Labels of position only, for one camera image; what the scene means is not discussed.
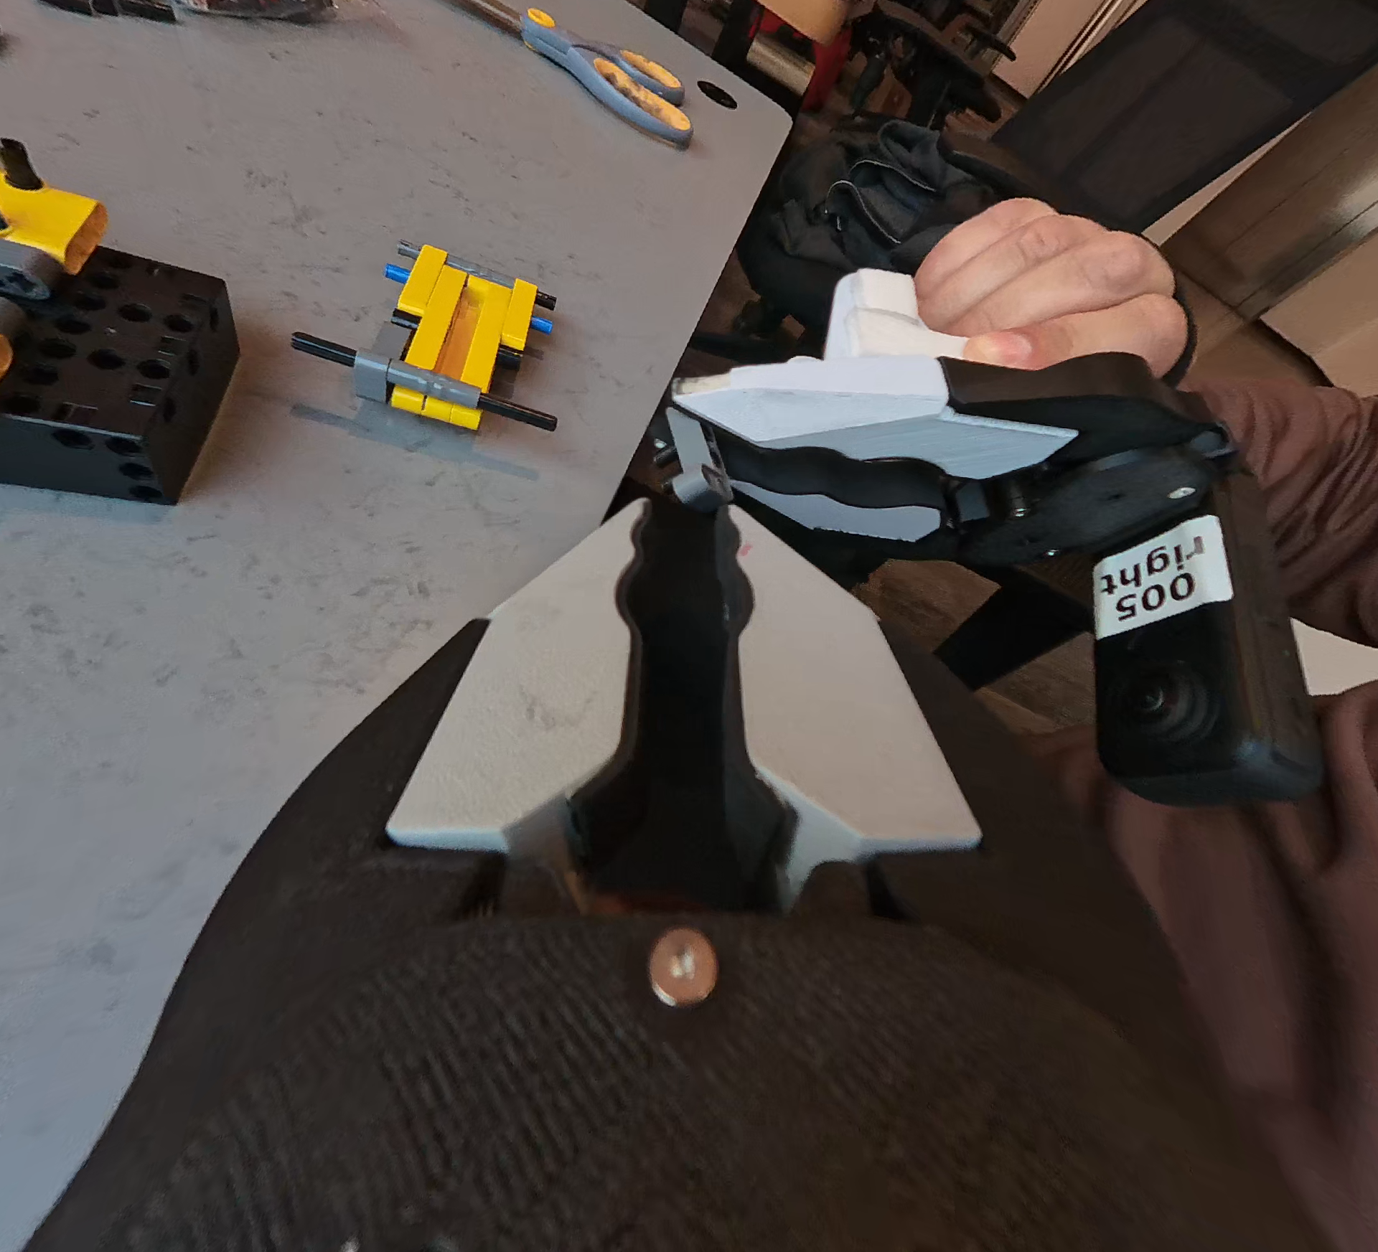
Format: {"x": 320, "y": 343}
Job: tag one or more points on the yellow brick panel piece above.
{"x": 463, "y": 338}

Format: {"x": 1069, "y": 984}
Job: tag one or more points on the yellow black brick vehicle model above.
{"x": 96, "y": 369}

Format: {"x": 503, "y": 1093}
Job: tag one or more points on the person's right hand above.
{"x": 1054, "y": 284}

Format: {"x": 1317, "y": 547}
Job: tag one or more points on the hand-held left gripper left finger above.
{"x": 538, "y": 726}

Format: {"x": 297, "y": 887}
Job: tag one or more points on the grey orange scissors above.
{"x": 593, "y": 72}

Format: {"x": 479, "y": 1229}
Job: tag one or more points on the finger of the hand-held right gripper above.
{"x": 861, "y": 413}
{"x": 851, "y": 503}

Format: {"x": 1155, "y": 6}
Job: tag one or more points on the small grey pin beam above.
{"x": 694, "y": 488}

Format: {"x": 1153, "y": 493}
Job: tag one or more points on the grey desk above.
{"x": 258, "y": 628}

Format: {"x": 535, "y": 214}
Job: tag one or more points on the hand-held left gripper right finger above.
{"x": 851, "y": 736}

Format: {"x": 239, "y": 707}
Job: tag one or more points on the black backpack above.
{"x": 883, "y": 219}

